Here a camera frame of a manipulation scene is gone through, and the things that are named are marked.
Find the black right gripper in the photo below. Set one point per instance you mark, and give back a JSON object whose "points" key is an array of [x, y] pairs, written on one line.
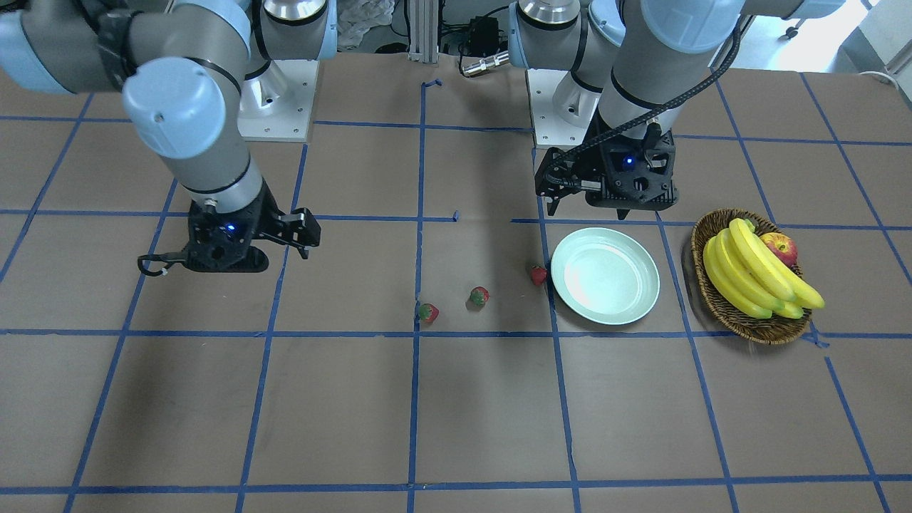
{"points": [[269, 206]]}

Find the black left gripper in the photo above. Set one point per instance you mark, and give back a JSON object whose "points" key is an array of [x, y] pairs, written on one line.
{"points": [[586, 158]]}

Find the red strawberry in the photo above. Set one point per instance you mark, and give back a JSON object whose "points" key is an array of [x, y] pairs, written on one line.
{"points": [[538, 275], [479, 296]]}

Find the strawberry with green top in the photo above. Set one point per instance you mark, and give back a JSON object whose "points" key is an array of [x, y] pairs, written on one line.
{"points": [[427, 313]]}

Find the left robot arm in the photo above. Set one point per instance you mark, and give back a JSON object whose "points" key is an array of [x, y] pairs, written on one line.
{"points": [[633, 64]]}

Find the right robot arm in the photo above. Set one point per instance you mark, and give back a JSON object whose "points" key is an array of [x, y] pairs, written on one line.
{"points": [[179, 67]]}

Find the light green plate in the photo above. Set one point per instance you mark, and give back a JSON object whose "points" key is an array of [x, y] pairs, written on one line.
{"points": [[605, 276]]}

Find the yellow banana bunch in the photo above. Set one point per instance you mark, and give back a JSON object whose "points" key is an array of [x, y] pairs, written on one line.
{"points": [[752, 278]]}

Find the black power adapter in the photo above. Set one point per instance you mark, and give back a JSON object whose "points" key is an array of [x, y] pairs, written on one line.
{"points": [[483, 37]]}

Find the red apple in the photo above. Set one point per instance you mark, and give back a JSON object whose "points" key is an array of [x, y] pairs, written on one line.
{"points": [[782, 247]]}

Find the woven wicker basket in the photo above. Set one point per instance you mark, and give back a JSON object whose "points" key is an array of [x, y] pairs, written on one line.
{"points": [[712, 308]]}

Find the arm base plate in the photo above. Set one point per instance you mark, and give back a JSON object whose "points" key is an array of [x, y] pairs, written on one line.
{"points": [[276, 106], [561, 109]]}

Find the silver cable connector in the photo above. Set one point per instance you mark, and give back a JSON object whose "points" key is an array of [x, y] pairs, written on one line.
{"points": [[484, 65]]}

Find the aluminium frame post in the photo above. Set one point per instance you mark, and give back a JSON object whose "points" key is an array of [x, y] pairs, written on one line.
{"points": [[423, 31]]}

